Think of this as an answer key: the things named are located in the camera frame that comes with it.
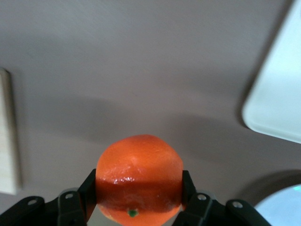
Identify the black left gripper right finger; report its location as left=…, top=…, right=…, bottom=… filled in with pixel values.
left=173, top=169, right=217, bottom=226

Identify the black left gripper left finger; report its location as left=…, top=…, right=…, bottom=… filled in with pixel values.
left=57, top=169, right=97, bottom=226

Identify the orange mandarin fruit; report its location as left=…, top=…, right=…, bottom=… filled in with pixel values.
left=96, top=134, right=184, bottom=226

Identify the pale blue round plate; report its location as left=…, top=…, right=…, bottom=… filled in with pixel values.
left=255, top=185, right=301, bottom=226

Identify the bamboo cutting board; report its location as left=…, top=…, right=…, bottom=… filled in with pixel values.
left=0, top=68, right=18, bottom=195

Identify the cream tray with bear print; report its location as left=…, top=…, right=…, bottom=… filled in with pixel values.
left=242, top=0, right=301, bottom=143

